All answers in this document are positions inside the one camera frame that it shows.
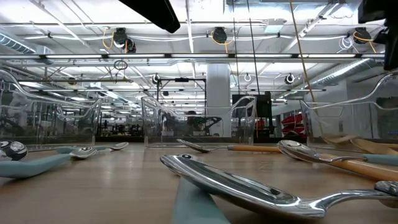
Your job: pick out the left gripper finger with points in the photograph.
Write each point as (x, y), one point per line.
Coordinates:
(158, 15)

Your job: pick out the long ceiling light bar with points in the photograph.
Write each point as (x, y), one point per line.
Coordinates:
(199, 56)

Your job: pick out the white pillar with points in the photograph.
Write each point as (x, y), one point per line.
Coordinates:
(219, 87)

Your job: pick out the clear plastic bin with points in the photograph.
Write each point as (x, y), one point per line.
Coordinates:
(174, 130)
(46, 124)
(342, 124)

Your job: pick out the black monitor screen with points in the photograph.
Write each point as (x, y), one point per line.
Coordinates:
(264, 115)

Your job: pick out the red machine cover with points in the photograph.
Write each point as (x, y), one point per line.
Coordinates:
(293, 124)

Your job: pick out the black gantry frame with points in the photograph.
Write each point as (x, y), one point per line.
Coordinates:
(182, 80)

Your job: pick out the silver air duct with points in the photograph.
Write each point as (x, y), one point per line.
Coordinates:
(15, 45)
(342, 71)

